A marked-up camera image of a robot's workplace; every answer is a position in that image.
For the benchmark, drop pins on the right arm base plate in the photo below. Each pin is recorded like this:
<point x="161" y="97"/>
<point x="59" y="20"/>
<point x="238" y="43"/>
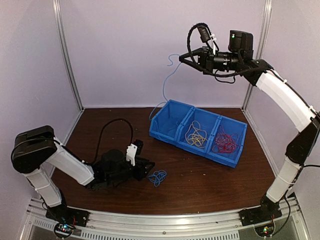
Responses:
<point x="256" y="215"/>

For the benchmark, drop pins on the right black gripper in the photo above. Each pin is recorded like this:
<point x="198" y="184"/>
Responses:
<point x="209" y="59"/>

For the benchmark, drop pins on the blue bin middle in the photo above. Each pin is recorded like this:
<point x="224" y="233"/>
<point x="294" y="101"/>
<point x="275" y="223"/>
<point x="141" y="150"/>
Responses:
<point x="197" y="131"/>

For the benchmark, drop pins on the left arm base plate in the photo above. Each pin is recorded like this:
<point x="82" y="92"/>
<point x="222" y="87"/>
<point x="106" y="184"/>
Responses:
<point x="72" y="216"/>

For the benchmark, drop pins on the left aluminium frame post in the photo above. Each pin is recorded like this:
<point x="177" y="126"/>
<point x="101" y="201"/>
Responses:
<point x="65" y="53"/>

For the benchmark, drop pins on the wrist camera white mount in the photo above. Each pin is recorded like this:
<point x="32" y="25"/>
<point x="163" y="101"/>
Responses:
<point x="208" y="38"/>
<point x="133" y="150"/>

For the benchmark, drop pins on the blue bin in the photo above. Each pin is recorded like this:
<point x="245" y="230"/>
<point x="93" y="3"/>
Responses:
<point x="166" y="124"/>
<point x="227" y="142"/>
<point x="197" y="131"/>

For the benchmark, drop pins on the front aluminium rail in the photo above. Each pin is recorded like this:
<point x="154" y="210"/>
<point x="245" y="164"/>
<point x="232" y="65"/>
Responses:
<point x="221" y="225"/>

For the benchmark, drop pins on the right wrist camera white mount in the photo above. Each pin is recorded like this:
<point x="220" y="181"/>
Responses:
<point x="208" y="38"/>

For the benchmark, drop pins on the blue bin near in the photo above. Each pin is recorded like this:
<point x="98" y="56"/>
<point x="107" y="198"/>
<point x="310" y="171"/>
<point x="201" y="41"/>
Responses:
<point x="227" y="142"/>

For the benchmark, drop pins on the blue bin far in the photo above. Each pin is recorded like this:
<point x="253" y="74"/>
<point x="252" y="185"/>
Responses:
<point x="166" y="124"/>

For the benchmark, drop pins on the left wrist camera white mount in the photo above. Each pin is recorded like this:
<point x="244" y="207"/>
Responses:
<point x="133" y="150"/>

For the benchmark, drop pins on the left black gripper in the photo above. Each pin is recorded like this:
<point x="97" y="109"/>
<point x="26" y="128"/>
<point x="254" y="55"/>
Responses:
<point x="141" y="173"/>

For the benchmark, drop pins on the right aluminium frame post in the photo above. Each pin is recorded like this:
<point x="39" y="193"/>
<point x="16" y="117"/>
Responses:
<point x="264" y="31"/>

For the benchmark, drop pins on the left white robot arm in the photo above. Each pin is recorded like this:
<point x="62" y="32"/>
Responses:
<point x="35" y="147"/>

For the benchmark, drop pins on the aluminium frame post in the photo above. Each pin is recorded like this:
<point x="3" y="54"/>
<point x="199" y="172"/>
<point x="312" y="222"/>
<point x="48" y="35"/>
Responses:
<point x="264" y="31"/>
<point x="65" y="53"/>

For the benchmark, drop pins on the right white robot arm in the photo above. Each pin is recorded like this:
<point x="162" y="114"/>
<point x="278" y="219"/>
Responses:
<point x="238" y="61"/>

